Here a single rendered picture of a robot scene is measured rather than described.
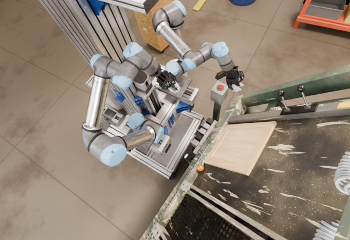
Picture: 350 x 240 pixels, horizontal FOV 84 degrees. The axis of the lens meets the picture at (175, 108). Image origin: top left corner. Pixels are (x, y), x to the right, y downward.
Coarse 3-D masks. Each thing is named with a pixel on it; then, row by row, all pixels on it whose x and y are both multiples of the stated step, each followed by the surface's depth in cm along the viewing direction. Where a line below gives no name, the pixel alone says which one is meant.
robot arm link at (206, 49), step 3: (204, 45) 112; (207, 45) 109; (210, 45) 108; (213, 45) 107; (201, 48) 110; (204, 48) 108; (207, 48) 108; (210, 48) 107; (201, 51) 108; (204, 51) 107; (207, 51) 108; (210, 51) 106; (204, 54) 107; (207, 54) 108; (210, 54) 107; (204, 57) 107; (207, 57) 108; (210, 57) 110
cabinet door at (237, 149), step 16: (240, 128) 143; (256, 128) 128; (272, 128) 116; (224, 144) 145; (240, 144) 130; (256, 144) 116; (208, 160) 147; (224, 160) 131; (240, 160) 118; (256, 160) 109
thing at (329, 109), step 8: (320, 104) 96; (328, 104) 92; (336, 104) 88; (264, 112) 129; (272, 112) 122; (280, 112) 116; (312, 112) 97; (320, 112) 94; (328, 112) 91; (336, 112) 88; (344, 112) 85; (232, 120) 157; (240, 120) 149; (248, 120) 141; (256, 120) 134; (264, 120) 128; (272, 120) 123
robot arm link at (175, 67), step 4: (168, 64) 152; (172, 64) 151; (176, 64) 150; (180, 64) 152; (168, 68) 151; (172, 68) 150; (176, 68) 149; (180, 68) 152; (172, 72) 149; (176, 72) 149; (180, 72) 153; (176, 76) 153; (180, 76) 159
